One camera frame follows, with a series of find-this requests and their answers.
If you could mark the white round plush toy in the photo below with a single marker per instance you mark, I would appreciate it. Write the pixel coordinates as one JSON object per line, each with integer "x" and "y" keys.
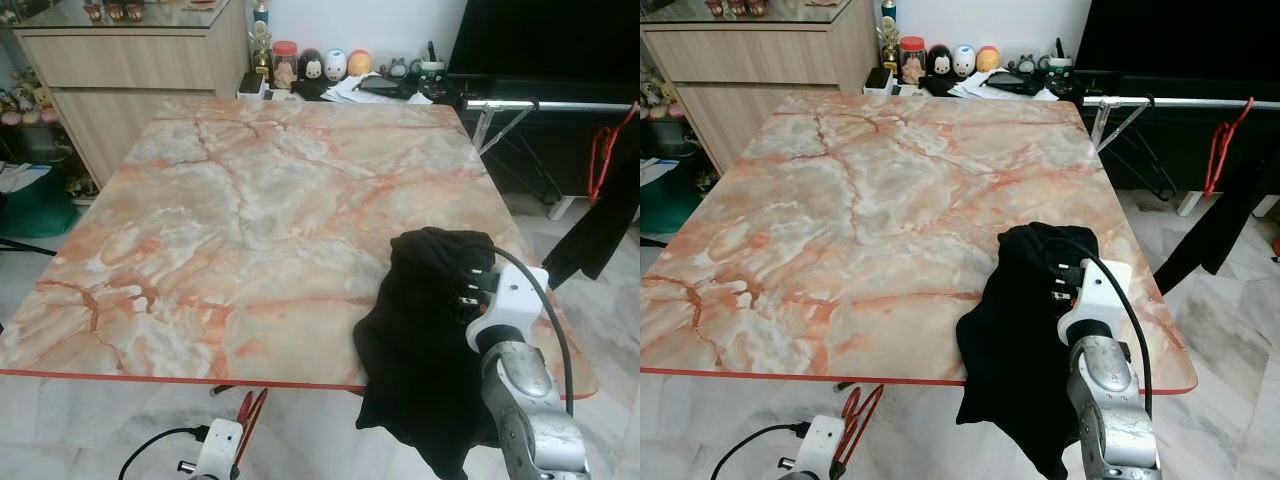
{"x": 335, "y": 65}
{"x": 963, "y": 62}

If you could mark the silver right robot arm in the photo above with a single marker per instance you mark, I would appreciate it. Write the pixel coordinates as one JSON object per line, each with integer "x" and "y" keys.
{"x": 520, "y": 390}
{"x": 1105, "y": 390}

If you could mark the light wooden cabinet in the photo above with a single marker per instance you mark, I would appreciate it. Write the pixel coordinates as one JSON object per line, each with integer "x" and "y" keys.
{"x": 130, "y": 80}
{"x": 760, "y": 70}

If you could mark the white paper stack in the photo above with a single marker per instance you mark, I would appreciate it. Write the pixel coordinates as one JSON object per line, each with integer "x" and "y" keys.
{"x": 970, "y": 88}
{"x": 345, "y": 92}

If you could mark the gold trophy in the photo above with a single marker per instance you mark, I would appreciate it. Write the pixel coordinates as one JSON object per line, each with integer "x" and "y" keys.
{"x": 889, "y": 40}
{"x": 261, "y": 45}

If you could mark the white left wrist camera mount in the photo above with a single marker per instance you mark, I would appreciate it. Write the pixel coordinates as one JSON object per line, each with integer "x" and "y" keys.
{"x": 218, "y": 450}
{"x": 822, "y": 450}

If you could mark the black garment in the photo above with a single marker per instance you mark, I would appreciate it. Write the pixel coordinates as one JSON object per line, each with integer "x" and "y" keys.
{"x": 1010, "y": 330}
{"x": 420, "y": 330}

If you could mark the black television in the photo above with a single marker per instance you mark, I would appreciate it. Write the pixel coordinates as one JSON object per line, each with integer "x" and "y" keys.
{"x": 1180, "y": 35}
{"x": 550, "y": 35}

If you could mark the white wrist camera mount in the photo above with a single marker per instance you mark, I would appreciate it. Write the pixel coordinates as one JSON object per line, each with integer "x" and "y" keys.
{"x": 822, "y": 450}
{"x": 218, "y": 450}
{"x": 1100, "y": 295}
{"x": 515, "y": 300}

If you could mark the red plastic hanger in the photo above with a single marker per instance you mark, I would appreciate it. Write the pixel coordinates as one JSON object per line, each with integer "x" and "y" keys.
{"x": 1215, "y": 150}
{"x": 598, "y": 150}
{"x": 243, "y": 412}
{"x": 850, "y": 405}

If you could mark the orange round plush toy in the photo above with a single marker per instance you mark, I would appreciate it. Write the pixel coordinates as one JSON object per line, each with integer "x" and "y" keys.
{"x": 359, "y": 64}
{"x": 988, "y": 60}

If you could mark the black TV cabinet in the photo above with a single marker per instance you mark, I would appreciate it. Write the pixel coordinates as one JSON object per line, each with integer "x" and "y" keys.
{"x": 550, "y": 160}
{"x": 1188, "y": 140}

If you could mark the jar with red lid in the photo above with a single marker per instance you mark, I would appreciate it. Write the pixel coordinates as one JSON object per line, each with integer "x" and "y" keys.
{"x": 286, "y": 70}
{"x": 913, "y": 65}

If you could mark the black round plush toy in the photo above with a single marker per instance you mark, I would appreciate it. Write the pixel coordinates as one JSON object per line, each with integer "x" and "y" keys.
{"x": 311, "y": 66}
{"x": 938, "y": 62}

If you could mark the black wallet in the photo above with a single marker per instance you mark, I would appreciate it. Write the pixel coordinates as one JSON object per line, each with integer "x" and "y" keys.
{"x": 1015, "y": 84}
{"x": 385, "y": 87}

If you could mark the small grey figurine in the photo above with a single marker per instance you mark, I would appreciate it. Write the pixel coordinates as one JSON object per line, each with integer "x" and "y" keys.
{"x": 1027, "y": 66}
{"x": 397, "y": 68}

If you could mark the black hanging shirt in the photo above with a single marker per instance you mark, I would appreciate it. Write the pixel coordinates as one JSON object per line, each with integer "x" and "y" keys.
{"x": 600, "y": 240}
{"x": 1220, "y": 240}

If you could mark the marble pattern folding table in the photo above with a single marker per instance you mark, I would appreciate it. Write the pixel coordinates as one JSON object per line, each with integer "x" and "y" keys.
{"x": 880, "y": 220}
{"x": 250, "y": 220}

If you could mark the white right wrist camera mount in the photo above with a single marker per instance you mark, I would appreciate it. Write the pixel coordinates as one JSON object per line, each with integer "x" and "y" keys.
{"x": 1100, "y": 295}
{"x": 515, "y": 300}

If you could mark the white and black box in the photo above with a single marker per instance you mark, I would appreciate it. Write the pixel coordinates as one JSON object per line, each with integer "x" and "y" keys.
{"x": 251, "y": 85}
{"x": 878, "y": 82}

